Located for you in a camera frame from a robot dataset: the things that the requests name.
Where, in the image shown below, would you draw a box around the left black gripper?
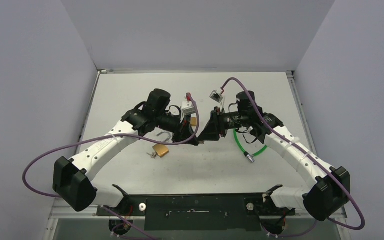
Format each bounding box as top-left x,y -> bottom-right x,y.
155,110 -> 199,146

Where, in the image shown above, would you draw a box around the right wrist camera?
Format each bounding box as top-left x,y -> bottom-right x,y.
209,90 -> 225,110

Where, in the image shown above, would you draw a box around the green cable lock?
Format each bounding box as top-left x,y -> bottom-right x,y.
233,128 -> 269,164

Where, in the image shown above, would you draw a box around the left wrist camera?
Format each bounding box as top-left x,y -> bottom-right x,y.
180,92 -> 196,116

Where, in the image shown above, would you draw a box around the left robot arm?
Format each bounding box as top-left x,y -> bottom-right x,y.
52,88 -> 199,216

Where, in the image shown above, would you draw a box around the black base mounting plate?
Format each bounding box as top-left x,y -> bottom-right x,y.
112,193 -> 297,232

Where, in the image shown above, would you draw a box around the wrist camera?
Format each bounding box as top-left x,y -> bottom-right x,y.
180,92 -> 196,116
209,90 -> 225,110

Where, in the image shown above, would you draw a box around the padlock keys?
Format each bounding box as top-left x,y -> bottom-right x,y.
146,151 -> 160,159

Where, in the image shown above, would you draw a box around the brass padlock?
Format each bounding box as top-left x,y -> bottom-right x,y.
152,131 -> 172,158
190,117 -> 198,127

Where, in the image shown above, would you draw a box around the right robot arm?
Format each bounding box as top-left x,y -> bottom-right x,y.
197,91 -> 350,222

